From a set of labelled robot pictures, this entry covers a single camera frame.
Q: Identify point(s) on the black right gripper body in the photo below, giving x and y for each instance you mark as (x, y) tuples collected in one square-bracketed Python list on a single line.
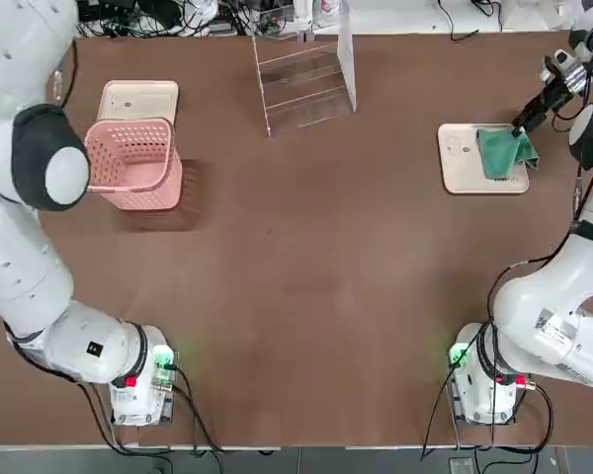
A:
[(556, 93)]

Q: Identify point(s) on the green microfibre cloth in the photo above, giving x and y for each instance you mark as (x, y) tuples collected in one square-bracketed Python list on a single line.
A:
[(496, 153)]

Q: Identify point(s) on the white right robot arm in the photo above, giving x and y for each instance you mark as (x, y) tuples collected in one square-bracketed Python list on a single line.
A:
[(533, 306)]

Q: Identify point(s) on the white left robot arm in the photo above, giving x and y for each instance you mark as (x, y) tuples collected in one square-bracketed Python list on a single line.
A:
[(20, 257)]

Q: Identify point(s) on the clear acrylic tiered shelf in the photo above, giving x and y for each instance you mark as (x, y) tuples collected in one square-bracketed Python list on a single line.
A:
[(347, 74)]

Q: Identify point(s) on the pink perforated plastic basket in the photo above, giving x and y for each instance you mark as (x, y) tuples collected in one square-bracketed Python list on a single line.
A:
[(143, 197)]

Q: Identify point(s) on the cream tray with rabbit print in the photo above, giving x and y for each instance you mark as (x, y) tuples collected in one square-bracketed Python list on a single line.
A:
[(457, 168), (138, 99)]

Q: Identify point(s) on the green lit connector board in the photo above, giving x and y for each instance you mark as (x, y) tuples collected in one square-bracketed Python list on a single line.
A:
[(458, 355), (164, 363)]

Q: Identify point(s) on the small electronics board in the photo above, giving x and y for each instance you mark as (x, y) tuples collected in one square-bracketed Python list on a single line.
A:
[(277, 20)]

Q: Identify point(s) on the grey socket box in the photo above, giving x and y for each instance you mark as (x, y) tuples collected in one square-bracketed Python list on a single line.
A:
[(460, 466)]

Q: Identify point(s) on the black device box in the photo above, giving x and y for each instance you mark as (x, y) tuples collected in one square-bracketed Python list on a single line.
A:
[(109, 7)]

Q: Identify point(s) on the aluminium frame post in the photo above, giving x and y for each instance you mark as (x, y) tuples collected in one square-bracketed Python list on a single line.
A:
[(307, 34)]

